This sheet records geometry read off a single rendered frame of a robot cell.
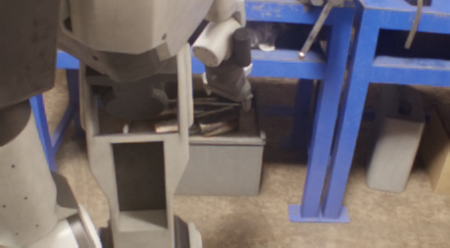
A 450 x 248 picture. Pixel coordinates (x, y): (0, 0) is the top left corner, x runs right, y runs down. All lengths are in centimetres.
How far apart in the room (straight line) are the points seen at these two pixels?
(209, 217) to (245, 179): 20
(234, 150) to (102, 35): 143
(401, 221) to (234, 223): 66
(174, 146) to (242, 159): 112
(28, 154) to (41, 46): 11
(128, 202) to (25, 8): 54
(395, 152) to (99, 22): 170
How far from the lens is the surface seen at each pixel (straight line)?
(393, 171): 208
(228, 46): 100
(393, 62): 163
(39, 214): 52
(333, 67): 156
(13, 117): 43
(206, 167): 189
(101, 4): 42
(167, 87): 77
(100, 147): 77
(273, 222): 190
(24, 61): 39
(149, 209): 87
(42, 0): 39
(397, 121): 195
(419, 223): 206
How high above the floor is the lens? 133
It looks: 32 degrees down
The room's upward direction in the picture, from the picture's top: 2 degrees clockwise
